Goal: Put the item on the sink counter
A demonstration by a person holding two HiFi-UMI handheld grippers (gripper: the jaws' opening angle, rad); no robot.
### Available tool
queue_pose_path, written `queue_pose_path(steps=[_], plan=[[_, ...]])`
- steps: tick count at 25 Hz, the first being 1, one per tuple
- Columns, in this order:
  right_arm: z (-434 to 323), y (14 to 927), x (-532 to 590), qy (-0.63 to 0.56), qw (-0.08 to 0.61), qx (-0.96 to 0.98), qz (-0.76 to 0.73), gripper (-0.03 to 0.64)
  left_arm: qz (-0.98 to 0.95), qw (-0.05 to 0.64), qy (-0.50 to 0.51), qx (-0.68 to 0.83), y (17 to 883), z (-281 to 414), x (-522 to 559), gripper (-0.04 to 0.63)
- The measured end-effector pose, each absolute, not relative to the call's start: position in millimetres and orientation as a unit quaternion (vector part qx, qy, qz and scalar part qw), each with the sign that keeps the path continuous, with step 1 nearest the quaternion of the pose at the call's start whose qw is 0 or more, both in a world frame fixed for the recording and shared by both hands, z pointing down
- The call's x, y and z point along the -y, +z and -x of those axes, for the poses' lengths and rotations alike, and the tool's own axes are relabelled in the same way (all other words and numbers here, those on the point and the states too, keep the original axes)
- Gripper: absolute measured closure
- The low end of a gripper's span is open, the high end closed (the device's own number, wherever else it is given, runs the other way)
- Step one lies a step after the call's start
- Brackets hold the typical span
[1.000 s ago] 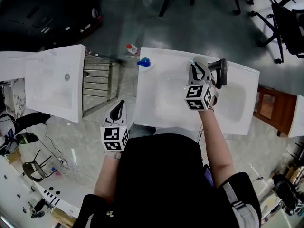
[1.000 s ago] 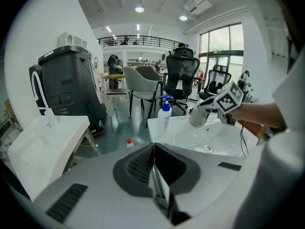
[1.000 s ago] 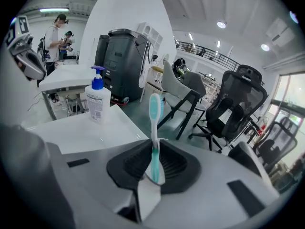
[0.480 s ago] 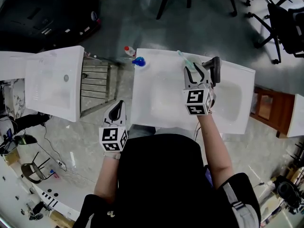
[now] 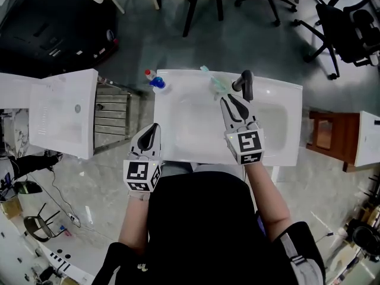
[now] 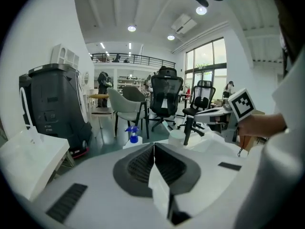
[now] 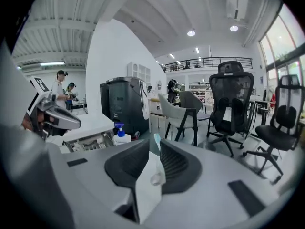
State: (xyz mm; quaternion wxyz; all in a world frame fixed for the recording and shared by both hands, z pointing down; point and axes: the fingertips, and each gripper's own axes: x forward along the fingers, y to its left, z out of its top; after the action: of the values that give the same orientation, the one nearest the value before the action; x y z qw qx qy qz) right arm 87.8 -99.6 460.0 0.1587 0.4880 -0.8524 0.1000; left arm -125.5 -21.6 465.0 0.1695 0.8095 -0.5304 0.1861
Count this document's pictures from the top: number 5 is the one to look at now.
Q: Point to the teal toothbrush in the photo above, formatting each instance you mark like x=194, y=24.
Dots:
x=207, y=72

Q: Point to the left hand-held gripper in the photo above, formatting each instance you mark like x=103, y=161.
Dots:
x=138, y=172

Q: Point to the white sink on wooden cabinet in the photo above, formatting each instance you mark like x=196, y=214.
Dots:
x=369, y=141

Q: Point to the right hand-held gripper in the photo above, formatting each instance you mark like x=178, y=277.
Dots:
x=248, y=145

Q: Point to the black round stool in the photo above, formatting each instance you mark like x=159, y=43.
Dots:
x=37, y=227

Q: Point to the metal slatted rack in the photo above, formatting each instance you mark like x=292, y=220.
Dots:
x=114, y=120

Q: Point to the person's grey trousers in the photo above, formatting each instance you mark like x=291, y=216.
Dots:
x=213, y=169

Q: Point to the cardboard box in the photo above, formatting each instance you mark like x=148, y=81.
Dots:
x=10, y=209

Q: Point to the white sink with white faucet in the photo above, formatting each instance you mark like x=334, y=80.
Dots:
x=59, y=114

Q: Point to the person's left forearm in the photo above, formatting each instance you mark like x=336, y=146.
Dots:
x=133, y=221

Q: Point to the grey chair black legs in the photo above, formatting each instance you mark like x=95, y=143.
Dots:
x=193, y=4

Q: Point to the white panel black marks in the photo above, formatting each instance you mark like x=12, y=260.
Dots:
x=66, y=261

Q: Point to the white power strip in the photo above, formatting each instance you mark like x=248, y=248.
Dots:
x=73, y=219

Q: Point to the marble patterned slab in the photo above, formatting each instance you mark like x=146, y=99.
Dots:
x=17, y=132

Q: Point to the person's black top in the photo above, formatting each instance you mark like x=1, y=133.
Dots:
x=202, y=227

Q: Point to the white sink basin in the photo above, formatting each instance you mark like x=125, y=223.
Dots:
x=196, y=135

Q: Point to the person's right forearm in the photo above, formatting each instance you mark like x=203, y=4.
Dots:
x=267, y=200

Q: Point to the black mesh office chair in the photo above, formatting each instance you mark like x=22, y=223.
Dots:
x=267, y=1
x=344, y=37

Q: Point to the blue cap spray bottle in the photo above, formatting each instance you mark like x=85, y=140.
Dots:
x=156, y=82

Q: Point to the wooden cabinet with sink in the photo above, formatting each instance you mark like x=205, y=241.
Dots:
x=338, y=135

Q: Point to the dark appliance cabinet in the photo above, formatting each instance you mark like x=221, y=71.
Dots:
x=50, y=25

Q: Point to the clear bottle red cap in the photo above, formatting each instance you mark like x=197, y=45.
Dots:
x=150, y=74

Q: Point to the black faucet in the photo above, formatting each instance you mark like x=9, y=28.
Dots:
x=246, y=82

